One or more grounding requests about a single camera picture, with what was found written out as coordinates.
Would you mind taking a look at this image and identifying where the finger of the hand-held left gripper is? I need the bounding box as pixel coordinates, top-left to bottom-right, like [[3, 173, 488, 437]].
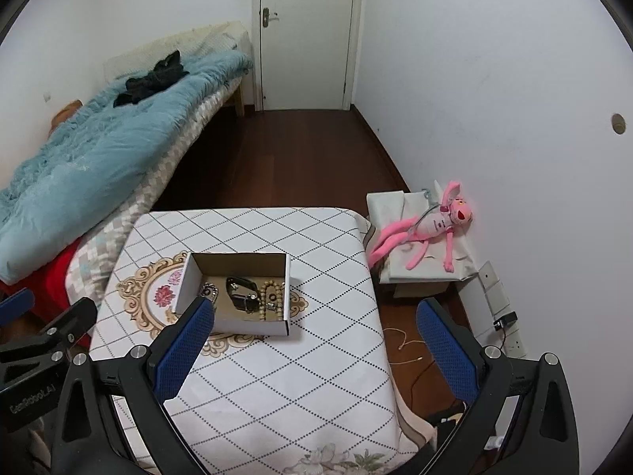
[[0, 288, 35, 327], [0, 298, 98, 367]]

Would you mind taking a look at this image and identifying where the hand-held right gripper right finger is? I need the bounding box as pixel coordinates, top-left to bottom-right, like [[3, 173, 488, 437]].
[[415, 298, 579, 475]]

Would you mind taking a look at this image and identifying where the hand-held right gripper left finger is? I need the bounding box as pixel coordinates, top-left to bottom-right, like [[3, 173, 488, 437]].
[[49, 297, 216, 475]]

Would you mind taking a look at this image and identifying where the black smart band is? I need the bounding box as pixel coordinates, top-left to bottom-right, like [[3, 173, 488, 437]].
[[226, 276, 260, 314]]

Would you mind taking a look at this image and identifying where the white cardboard box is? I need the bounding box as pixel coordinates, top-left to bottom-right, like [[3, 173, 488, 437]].
[[171, 251, 292, 337]]

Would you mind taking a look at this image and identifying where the wooden bead bracelet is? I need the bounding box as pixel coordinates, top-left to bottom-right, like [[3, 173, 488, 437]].
[[257, 279, 286, 322]]

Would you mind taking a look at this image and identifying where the red blanket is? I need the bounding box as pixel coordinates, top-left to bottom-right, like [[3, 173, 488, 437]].
[[0, 237, 97, 350]]

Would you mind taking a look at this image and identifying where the white diamond-patterned tablecloth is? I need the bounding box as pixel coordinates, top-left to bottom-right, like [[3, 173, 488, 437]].
[[89, 206, 411, 475]]

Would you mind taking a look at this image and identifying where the pink plush toy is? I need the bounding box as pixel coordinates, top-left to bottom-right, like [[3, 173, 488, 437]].
[[368, 180, 476, 272]]

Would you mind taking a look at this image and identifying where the white cloth bag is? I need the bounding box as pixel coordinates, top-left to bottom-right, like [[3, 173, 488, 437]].
[[366, 189, 479, 285]]

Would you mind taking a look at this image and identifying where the light blue quilt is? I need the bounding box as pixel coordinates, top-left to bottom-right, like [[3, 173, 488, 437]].
[[0, 49, 255, 285]]

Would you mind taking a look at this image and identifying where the brown pillow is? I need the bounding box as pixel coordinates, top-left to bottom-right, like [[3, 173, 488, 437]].
[[49, 100, 84, 132]]

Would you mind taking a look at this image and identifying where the black clothing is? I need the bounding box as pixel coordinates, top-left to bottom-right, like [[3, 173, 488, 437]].
[[113, 50, 190, 108]]

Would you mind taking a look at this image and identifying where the white door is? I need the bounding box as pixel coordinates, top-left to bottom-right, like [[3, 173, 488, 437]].
[[260, 0, 357, 112]]

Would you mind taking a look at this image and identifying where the white cable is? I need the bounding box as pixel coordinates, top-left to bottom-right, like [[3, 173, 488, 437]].
[[383, 327, 426, 364]]

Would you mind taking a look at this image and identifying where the white wall socket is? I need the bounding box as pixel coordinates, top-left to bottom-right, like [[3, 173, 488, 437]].
[[504, 327, 527, 357]]

